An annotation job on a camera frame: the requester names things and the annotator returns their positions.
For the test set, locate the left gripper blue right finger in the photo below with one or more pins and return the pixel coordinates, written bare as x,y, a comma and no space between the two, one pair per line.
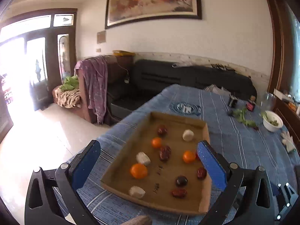
248,191

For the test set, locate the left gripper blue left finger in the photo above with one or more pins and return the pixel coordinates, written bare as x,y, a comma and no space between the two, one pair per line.
42,207

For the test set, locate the dark purple plum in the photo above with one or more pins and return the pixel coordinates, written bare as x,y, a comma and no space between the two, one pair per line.
181,181

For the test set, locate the large orange tangerine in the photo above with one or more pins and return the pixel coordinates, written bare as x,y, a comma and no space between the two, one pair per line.
139,171

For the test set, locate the white knit work glove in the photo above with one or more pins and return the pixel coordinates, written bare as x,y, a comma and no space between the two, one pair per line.
287,141

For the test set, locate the red tomato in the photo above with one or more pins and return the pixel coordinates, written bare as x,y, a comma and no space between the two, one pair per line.
197,157

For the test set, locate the white plastic bowl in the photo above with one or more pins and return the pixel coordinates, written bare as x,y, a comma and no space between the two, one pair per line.
271,121

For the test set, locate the green leafy vegetable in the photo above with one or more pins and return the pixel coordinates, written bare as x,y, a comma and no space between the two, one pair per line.
240,116

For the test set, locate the brown cardboard tray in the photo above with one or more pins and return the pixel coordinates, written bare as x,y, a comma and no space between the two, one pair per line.
161,177

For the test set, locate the red labelled jar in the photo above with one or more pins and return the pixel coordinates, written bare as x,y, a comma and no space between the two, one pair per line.
251,103

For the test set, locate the small black device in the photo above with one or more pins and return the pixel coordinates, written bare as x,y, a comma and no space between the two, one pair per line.
232,102

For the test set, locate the clear glass jar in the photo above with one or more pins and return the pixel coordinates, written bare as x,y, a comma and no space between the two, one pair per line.
268,102

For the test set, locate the brown patterned blanket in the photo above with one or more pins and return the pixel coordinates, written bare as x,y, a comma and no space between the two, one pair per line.
67,99

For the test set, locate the dark red jujube date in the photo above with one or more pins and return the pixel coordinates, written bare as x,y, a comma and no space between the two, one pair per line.
162,130

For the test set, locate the green cloth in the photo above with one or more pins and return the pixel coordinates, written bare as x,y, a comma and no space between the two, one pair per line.
70,83

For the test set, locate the purple floral cloth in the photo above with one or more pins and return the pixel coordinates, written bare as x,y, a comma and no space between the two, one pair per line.
92,74

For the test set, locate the brown armchair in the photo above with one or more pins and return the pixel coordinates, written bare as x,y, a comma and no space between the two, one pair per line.
118,71

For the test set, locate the black leather sofa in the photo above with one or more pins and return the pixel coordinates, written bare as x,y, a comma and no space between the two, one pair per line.
147,78

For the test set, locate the wooden door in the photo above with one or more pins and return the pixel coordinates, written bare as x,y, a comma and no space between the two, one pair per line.
30,67

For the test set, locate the framed horse painting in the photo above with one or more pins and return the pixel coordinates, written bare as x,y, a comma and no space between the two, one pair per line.
119,12

